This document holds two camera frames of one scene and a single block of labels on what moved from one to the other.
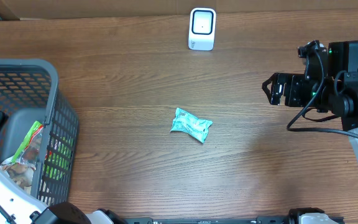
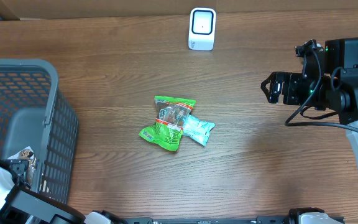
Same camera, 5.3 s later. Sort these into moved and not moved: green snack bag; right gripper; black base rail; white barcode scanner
Moved: green snack bag
Not moved: black base rail; right gripper; white barcode scanner
